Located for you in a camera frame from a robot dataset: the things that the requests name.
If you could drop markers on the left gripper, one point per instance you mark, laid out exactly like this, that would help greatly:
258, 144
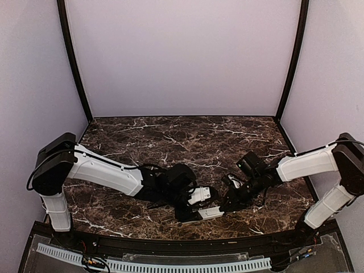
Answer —
187, 215

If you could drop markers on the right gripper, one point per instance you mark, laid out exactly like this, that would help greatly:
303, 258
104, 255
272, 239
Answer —
237, 203

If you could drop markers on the white remote control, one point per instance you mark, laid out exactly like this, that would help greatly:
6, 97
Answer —
211, 213

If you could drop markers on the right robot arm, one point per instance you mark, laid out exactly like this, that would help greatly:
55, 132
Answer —
344, 155

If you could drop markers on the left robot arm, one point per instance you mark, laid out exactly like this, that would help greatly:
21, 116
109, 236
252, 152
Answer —
64, 158

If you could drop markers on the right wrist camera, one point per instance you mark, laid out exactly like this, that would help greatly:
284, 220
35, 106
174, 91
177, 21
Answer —
232, 181

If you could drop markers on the black curved table rail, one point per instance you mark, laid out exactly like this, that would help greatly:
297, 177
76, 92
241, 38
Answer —
278, 245

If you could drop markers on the grey slotted cable duct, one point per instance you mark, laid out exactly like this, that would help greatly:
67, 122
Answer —
150, 263

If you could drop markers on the right black frame post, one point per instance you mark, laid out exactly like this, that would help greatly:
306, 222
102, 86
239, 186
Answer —
294, 59

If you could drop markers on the black frame post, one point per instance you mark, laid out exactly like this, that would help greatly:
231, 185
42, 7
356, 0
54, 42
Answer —
66, 31
294, 59

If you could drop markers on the left black frame post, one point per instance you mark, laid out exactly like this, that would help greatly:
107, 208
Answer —
66, 31

